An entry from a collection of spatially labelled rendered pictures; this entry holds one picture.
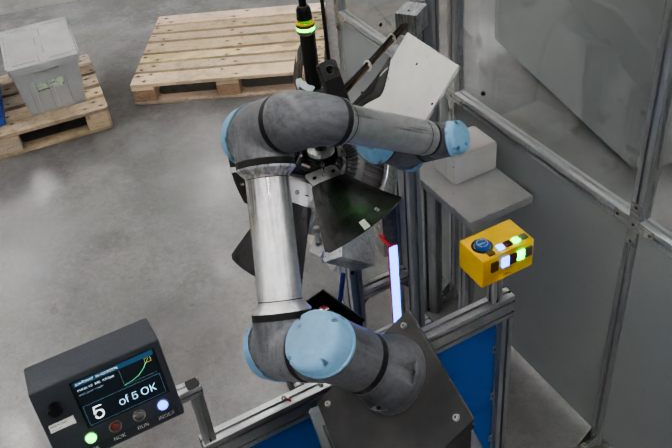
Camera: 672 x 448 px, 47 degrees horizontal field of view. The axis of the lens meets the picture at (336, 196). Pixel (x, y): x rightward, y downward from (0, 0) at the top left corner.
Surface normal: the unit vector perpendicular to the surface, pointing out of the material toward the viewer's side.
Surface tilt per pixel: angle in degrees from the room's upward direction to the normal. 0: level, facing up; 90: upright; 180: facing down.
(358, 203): 11
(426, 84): 50
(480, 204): 0
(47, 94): 95
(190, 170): 0
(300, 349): 37
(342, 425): 42
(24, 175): 0
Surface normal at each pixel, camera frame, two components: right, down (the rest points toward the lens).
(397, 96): -0.73, -0.24
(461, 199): -0.09, -0.79
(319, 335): -0.60, -0.43
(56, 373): -0.21, -0.89
